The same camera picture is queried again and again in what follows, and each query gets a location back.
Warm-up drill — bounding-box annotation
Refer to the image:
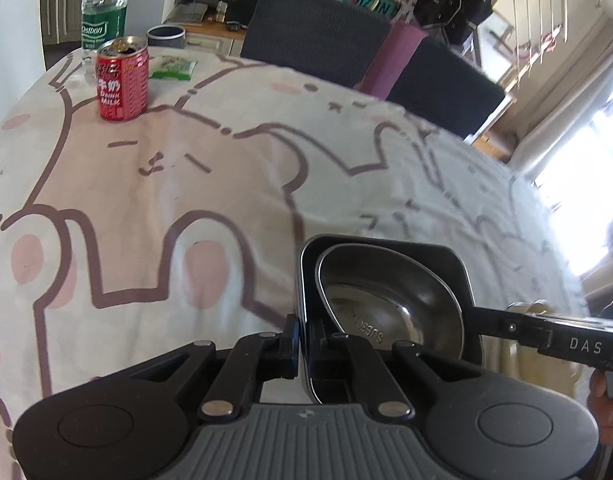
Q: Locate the cream bowl with handles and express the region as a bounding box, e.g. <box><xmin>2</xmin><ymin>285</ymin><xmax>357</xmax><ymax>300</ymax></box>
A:
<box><xmin>483</xmin><ymin>299</ymin><xmax>587</xmax><ymax>403</ymax></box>

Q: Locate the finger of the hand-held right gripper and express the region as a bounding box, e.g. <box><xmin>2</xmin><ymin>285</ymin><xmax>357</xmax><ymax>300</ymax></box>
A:
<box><xmin>465</xmin><ymin>304</ymin><xmax>552</xmax><ymax>356</ymax></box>

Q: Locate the dark fabric chair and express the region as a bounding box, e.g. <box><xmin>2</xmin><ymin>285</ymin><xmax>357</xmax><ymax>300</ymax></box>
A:
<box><xmin>240</xmin><ymin>0</ymin><xmax>393</xmax><ymax>92</ymax></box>
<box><xmin>386</xmin><ymin>37</ymin><xmax>506</xmax><ymax>138</ymax></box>

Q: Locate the wooden side table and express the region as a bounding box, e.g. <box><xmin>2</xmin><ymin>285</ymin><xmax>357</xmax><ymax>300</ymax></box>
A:
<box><xmin>164</xmin><ymin>0</ymin><xmax>257</xmax><ymax>58</ymax></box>

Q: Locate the rectangular stainless steel container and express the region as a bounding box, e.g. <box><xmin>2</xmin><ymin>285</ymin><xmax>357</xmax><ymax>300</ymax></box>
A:
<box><xmin>299</xmin><ymin>234</ymin><xmax>484</xmax><ymax>405</ymax></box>

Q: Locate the person's right hand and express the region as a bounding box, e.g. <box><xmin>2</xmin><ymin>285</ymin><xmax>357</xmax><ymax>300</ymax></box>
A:
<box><xmin>586</xmin><ymin>367</ymin><xmax>613</xmax><ymax>448</ymax></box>

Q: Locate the red drink can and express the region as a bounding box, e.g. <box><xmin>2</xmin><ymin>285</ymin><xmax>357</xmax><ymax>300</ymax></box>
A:
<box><xmin>96</xmin><ymin>36</ymin><xmax>150</xmax><ymax>122</ymax></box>

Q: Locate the green lettered sign plate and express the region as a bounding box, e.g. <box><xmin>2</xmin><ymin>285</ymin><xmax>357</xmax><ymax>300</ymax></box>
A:
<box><xmin>335</xmin><ymin>0</ymin><xmax>402</xmax><ymax>22</ymax></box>

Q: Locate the pink rolled mat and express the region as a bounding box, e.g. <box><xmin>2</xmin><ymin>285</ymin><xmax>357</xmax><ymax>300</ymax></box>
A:
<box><xmin>360</xmin><ymin>22</ymin><xmax>429</xmax><ymax>100</ymax></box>

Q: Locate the beige curtain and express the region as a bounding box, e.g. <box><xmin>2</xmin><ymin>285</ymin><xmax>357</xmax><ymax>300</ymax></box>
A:
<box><xmin>506</xmin><ymin>25</ymin><xmax>613</xmax><ymax>181</ymax></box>

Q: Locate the clear plastic water bottle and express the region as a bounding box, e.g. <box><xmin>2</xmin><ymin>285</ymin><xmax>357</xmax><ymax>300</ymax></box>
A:
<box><xmin>81</xmin><ymin>0</ymin><xmax>130</xmax><ymax>56</ymax></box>

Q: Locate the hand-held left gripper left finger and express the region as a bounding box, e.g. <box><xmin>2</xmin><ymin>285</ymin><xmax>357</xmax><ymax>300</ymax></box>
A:
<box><xmin>111</xmin><ymin>313</ymin><xmax>302</xmax><ymax>423</ymax></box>

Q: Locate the round stainless steel bowl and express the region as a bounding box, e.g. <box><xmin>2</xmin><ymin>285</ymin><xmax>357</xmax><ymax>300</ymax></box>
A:
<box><xmin>315</xmin><ymin>243</ymin><xmax>466</xmax><ymax>361</ymax></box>

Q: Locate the dark round cup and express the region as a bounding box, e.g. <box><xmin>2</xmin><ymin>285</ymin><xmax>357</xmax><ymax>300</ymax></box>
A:
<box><xmin>146</xmin><ymin>25</ymin><xmax>186</xmax><ymax>51</ymax></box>

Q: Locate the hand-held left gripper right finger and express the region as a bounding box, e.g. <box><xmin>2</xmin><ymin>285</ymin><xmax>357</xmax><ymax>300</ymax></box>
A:
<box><xmin>307</xmin><ymin>317</ymin><xmax>492</xmax><ymax>422</ymax></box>

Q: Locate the clothes drying rack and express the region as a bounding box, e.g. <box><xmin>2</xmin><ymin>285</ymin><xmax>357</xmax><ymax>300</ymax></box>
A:
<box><xmin>486</xmin><ymin>0</ymin><xmax>613</xmax><ymax>61</ymax></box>

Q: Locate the bear-print tablecloth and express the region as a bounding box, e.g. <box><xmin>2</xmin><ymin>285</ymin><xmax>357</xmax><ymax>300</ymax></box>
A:
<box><xmin>0</xmin><ymin>46</ymin><xmax>594</xmax><ymax>480</ymax></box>

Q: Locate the green snack packet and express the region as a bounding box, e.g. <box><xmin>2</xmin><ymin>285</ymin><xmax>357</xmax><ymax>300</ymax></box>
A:
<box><xmin>147</xmin><ymin>55</ymin><xmax>197</xmax><ymax>81</ymax></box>

